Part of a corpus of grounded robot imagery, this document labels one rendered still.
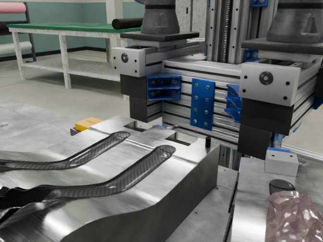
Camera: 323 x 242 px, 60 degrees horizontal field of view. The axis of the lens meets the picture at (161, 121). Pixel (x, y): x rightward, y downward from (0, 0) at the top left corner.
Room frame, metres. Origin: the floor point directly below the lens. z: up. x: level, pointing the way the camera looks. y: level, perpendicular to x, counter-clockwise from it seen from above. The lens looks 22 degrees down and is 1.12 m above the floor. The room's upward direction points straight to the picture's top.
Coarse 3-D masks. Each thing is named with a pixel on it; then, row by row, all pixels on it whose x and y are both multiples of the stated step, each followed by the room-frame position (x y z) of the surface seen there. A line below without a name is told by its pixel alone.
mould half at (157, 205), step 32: (96, 128) 0.54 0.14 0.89; (128, 128) 0.54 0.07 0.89; (160, 128) 0.54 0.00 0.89; (32, 160) 0.38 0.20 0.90; (96, 160) 0.42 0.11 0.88; (128, 160) 0.41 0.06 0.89; (192, 160) 0.40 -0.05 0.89; (128, 192) 0.32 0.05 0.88; (160, 192) 0.33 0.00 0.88; (192, 192) 0.39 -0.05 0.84; (32, 224) 0.21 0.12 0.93; (64, 224) 0.21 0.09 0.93; (96, 224) 0.22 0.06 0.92; (128, 224) 0.26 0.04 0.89; (160, 224) 0.31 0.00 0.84
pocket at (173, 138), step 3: (177, 132) 0.52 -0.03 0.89; (171, 135) 0.51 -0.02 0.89; (174, 135) 0.52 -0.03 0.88; (177, 135) 0.52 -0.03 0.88; (165, 138) 0.49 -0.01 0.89; (168, 138) 0.50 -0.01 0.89; (171, 138) 0.51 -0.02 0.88; (174, 138) 0.52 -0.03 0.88; (177, 138) 0.52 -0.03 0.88; (174, 141) 0.52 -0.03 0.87; (177, 141) 0.51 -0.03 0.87; (180, 141) 0.51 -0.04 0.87; (183, 141) 0.51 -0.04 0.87; (186, 141) 0.51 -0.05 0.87; (183, 144) 0.51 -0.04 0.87; (186, 144) 0.50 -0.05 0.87; (189, 144) 0.50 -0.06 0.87
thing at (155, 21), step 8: (152, 8) 1.09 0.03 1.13; (160, 8) 1.08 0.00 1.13; (168, 8) 1.09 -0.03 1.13; (144, 16) 1.12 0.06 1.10; (152, 16) 1.08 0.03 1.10; (160, 16) 1.08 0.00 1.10; (168, 16) 1.09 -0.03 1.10; (176, 16) 1.13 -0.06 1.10; (144, 24) 1.10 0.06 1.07; (152, 24) 1.07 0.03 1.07; (160, 24) 1.08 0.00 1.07; (168, 24) 1.08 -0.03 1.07; (176, 24) 1.10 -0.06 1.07; (144, 32) 1.09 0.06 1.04; (152, 32) 1.07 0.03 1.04; (160, 32) 1.07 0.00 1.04; (168, 32) 1.07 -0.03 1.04; (176, 32) 1.10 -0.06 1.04
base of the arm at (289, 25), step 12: (276, 12) 0.84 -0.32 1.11; (288, 12) 0.79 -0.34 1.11; (300, 12) 0.78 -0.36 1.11; (312, 12) 0.77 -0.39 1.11; (276, 24) 0.83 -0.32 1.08; (288, 24) 0.78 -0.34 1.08; (300, 24) 0.77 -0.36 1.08; (312, 24) 0.77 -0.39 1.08; (276, 36) 0.79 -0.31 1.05; (288, 36) 0.77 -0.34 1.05; (300, 36) 0.76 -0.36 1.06; (312, 36) 0.76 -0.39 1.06
